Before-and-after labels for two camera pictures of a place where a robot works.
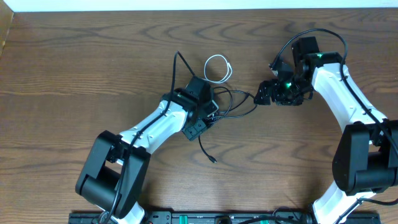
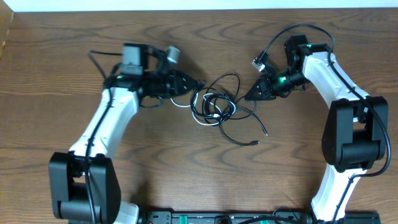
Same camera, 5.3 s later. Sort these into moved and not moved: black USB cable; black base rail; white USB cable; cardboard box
Moved: white USB cable; black USB cable
Not moved: cardboard box; black base rail
